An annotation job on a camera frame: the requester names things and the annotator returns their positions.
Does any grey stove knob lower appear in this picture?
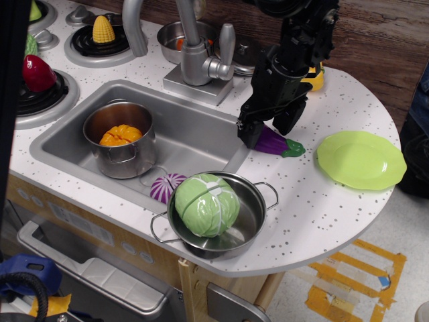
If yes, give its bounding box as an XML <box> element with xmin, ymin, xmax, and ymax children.
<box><xmin>34</xmin><ymin>29</ymin><xmax>60</xmax><ymax>52</ymax></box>

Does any orange toy pumpkin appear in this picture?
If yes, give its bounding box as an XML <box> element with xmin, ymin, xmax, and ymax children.
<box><xmin>99</xmin><ymin>124</ymin><xmax>143</xmax><ymax>146</ymax></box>

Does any grey toy sink basin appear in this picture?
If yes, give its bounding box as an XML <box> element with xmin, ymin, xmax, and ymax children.
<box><xmin>29</xmin><ymin>80</ymin><xmax>249</xmax><ymax>213</ymax></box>

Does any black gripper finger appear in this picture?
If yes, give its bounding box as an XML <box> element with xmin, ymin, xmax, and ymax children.
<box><xmin>237</xmin><ymin>119</ymin><xmax>264</xmax><ymax>149</ymax></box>
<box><xmin>273</xmin><ymin>99</ymin><xmax>306</xmax><ymax>136</ymax></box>

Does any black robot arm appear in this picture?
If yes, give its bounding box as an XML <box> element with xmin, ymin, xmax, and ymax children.
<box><xmin>237</xmin><ymin>1</ymin><xmax>339</xmax><ymax>149</ymax></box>

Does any small steel pot at back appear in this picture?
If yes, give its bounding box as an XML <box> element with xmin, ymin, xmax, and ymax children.
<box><xmin>157</xmin><ymin>21</ymin><xmax>219</xmax><ymax>64</ymax></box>

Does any grey toy oven door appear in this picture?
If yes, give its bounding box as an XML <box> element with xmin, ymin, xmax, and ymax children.
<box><xmin>17</xmin><ymin>221</ymin><xmax>275</xmax><ymax>321</ymax></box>

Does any yellow toy bell pepper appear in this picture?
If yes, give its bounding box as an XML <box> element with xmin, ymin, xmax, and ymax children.
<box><xmin>301</xmin><ymin>62</ymin><xmax>324</xmax><ymax>91</ymax></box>

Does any purple toy eggplant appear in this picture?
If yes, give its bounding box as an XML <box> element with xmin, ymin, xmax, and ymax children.
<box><xmin>253</xmin><ymin>125</ymin><xmax>306</xmax><ymax>158</ymax></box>

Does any purple white toy onion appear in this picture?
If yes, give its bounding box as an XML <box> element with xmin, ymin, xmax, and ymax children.
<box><xmin>149</xmin><ymin>173</ymin><xmax>187</xmax><ymax>204</ymax></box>

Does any lime green toy lid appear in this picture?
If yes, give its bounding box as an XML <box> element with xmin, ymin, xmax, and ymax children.
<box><xmin>29</xmin><ymin>0</ymin><xmax>42</xmax><ymax>22</ymax></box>

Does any silver toy faucet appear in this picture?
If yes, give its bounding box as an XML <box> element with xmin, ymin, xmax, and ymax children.
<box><xmin>163</xmin><ymin>1</ymin><xmax>236</xmax><ymax>105</ymax></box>

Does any yellow tape on floor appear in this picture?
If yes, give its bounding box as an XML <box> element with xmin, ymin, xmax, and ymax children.
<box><xmin>290</xmin><ymin>239</ymin><xmax>407</xmax><ymax>321</ymax></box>

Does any grey stove knob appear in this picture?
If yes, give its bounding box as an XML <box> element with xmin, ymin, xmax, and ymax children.
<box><xmin>34</xmin><ymin>29</ymin><xmax>60</xmax><ymax>52</ymax></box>
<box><xmin>66</xmin><ymin>5</ymin><xmax>95</xmax><ymax>27</ymax></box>

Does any grey curved arch pipe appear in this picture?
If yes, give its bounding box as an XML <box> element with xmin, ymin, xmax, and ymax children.
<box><xmin>122</xmin><ymin>0</ymin><xmax>148</xmax><ymax>57</ymax></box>

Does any front left stove burner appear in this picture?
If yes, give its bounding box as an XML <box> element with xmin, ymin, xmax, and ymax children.
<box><xmin>15</xmin><ymin>70</ymin><xmax>79</xmax><ymax>130</ymax></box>

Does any green bumpy toy vegetable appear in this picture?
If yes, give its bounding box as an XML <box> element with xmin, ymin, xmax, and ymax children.
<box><xmin>24</xmin><ymin>34</ymin><xmax>38</xmax><ymax>56</ymax></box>

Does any blue clamp tool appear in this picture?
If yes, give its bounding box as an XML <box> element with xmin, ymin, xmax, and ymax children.
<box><xmin>1</xmin><ymin>254</ymin><xmax>62</xmax><ymax>295</ymax></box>

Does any back left stove burner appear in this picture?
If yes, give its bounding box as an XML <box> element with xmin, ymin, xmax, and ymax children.
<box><xmin>28</xmin><ymin>1</ymin><xmax>58</xmax><ymax>35</ymax></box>

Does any stove burner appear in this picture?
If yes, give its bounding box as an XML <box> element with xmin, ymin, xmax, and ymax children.
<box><xmin>15</xmin><ymin>70</ymin><xmax>79</xmax><ymax>130</ymax></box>
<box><xmin>28</xmin><ymin>1</ymin><xmax>58</xmax><ymax>35</ymax></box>
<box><xmin>64</xmin><ymin>13</ymin><xmax>135</xmax><ymax>68</ymax></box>

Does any steel pot lid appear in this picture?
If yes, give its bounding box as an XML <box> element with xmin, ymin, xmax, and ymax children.
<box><xmin>209</xmin><ymin>35</ymin><xmax>262</xmax><ymax>81</ymax></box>

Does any back right stove burner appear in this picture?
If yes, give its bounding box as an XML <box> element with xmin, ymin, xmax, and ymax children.
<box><xmin>64</xmin><ymin>13</ymin><xmax>135</xmax><ymax>68</ymax></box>

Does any black braided cable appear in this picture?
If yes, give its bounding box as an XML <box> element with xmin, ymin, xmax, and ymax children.
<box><xmin>0</xmin><ymin>270</ymin><xmax>51</xmax><ymax>318</ymax></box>

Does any light green plastic plate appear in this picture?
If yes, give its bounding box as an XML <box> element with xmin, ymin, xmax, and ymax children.
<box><xmin>316</xmin><ymin>131</ymin><xmax>407</xmax><ymax>191</ymax></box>

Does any dark red toy strawberry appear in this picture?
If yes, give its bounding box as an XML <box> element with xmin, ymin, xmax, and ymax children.
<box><xmin>22</xmin><ymin>54</ymin><xmax>57</xmax><ymax>93</ymax></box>

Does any green toy cabbage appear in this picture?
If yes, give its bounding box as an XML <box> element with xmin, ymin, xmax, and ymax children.
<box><xmin>174</xmin><ymin>173</ymin><xmax>241</xmax><ymax>237</ymax></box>

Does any grey stove knob upper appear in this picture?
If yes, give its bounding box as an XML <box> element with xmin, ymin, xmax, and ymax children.
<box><xmin>66</xmin><ymin>5</ymin><xmax>95</xmax><ymax>27</ymax></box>

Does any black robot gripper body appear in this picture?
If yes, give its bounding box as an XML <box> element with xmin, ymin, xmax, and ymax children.
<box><xmin>239</xmin><ymin>45</ymin><xmax>310</xmax><ymax>122</ymax></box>

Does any tall steel pot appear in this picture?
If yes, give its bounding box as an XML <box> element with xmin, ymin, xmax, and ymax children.
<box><xmin>83</xmin><ymin>100</ymin><xmax>157</xmax><ymax>179</ymax></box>

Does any yellow toy corn cob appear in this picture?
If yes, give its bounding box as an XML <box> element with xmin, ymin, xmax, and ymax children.
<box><xmin>93</xmin><ymin>15</ymin><xmax>116</xmax><ymax>44</ymax></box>

